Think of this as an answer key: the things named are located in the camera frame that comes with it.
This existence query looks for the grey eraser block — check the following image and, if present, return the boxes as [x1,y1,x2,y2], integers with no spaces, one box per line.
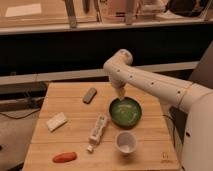
[83,88,97,104]

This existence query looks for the white tube with cap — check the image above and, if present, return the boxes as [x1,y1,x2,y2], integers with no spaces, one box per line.
[87,114,108,153]

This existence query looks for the white paper cup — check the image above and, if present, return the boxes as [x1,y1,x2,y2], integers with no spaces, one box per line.
[115,131,137,155]

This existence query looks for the black cable on floor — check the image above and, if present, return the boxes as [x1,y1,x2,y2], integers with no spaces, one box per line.
[0,108,42,121]

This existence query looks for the orange carrot toy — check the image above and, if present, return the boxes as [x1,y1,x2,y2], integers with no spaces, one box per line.
[52,152,77,163]

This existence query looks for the green bowl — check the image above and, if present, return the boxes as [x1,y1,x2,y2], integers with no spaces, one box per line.
[109,97,142,128]

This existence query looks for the white sponge block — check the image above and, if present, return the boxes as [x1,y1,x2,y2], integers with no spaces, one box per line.
[46,112,68,132]

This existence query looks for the white paper sheet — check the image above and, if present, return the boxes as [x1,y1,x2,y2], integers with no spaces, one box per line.
[5,3,42,17]

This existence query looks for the dark bag top right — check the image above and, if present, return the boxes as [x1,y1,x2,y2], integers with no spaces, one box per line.
[165,0,209,17]

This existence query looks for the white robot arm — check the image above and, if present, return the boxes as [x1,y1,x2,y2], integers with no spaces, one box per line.
[103,49,213,171]

